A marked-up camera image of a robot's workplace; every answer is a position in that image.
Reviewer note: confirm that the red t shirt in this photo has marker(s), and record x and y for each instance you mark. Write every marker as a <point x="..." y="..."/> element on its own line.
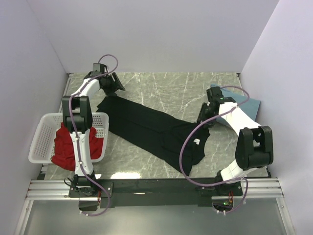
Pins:
<point x="64" y="151"/>

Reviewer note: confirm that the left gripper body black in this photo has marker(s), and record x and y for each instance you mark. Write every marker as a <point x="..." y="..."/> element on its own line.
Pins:
<point x="110" y="86"/>

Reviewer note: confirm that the folded blue t shirt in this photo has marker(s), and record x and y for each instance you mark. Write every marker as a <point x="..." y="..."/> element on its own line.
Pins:
<point x="247" y="105"/>

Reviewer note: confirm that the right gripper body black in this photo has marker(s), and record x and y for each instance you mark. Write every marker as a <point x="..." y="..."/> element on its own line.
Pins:
<point x="205" y="113"/>

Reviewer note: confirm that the black t shirt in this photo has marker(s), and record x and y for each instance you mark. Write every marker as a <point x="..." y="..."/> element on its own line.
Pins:
<point x="156" y="132"/>

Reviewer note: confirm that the aluminium rail frame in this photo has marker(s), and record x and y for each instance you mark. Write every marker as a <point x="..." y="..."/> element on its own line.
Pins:
<point x="57" y="190"/>

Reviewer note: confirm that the white plastic laundry basket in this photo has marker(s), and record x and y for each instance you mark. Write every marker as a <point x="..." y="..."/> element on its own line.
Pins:
<point x="42" y="146"/>

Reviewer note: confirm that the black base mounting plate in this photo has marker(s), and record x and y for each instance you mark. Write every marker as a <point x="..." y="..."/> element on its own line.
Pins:
<point x="152" y="192"/>

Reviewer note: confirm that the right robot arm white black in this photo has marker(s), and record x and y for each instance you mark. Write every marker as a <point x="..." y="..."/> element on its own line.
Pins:
<point x="254" y="147"/>

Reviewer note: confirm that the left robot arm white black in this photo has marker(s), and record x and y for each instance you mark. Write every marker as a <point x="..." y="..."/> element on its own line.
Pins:
<point x="78" y="119"/>

